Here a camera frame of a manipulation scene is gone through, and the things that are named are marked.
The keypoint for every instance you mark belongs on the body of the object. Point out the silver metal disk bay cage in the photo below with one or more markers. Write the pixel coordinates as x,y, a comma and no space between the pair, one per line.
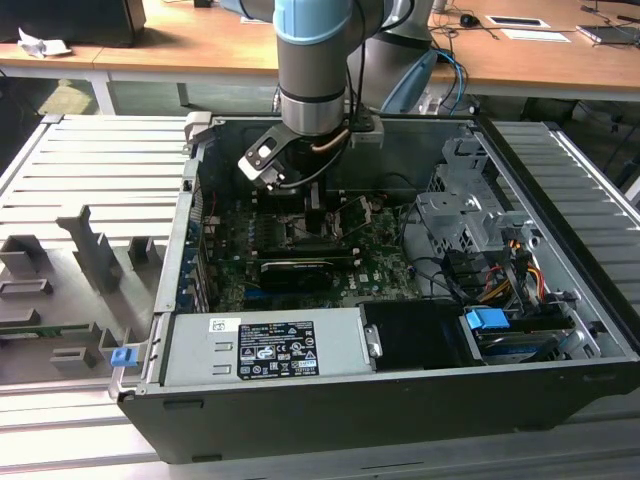
445,215

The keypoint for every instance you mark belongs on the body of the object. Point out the pale blue teach pendant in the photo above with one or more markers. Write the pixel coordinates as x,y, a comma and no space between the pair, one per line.
407,85

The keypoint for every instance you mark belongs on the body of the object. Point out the black open PC case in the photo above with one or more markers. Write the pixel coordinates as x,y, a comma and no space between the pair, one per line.
350,420

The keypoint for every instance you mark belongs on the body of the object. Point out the grey power supply unit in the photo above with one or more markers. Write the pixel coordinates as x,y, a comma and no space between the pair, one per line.
200,350

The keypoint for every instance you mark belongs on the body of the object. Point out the wooden desk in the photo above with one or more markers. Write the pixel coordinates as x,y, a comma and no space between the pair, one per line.
200,40

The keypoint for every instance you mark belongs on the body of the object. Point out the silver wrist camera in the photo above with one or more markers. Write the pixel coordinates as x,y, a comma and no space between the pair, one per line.
367,134
260,160

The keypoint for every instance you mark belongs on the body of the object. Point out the black box on desk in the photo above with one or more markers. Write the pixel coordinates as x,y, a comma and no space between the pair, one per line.
75,20

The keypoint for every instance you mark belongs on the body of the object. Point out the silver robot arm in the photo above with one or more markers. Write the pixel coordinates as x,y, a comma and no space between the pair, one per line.
310,75

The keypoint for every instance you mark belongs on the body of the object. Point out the blue plastic latch tab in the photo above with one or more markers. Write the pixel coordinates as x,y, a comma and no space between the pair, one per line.
122,357

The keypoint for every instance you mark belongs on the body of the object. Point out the black graphics card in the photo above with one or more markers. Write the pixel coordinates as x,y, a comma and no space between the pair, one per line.
295,275

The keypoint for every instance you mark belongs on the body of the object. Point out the grey parts rack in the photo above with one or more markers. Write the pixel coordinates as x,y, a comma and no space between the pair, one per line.
95,250

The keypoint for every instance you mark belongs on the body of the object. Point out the green motherboard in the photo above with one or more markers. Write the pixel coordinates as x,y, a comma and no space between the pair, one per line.
380,280

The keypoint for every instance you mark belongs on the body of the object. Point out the grey laptop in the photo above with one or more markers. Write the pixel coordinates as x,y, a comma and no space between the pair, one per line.
607,35

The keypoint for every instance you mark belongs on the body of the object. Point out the white paper sheet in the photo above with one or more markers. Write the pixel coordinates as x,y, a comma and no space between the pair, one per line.
535,35

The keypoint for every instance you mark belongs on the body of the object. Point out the crumpled white paper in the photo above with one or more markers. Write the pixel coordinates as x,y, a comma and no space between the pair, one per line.
42,44

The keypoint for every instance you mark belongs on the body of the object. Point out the green RAM stick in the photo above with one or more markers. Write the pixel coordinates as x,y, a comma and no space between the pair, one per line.
45,329

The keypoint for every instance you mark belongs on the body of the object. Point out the hard disk in blue carrier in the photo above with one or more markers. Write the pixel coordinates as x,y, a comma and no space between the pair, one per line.
485,319

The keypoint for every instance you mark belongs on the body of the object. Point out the black plastic air shroud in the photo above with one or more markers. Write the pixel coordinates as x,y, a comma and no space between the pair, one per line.
415,335

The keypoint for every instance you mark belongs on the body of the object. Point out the CPU socket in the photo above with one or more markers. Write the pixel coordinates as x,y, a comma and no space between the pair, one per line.
292,235

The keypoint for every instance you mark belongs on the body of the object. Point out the black computer mouse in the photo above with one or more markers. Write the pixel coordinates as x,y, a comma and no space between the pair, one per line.
468,20

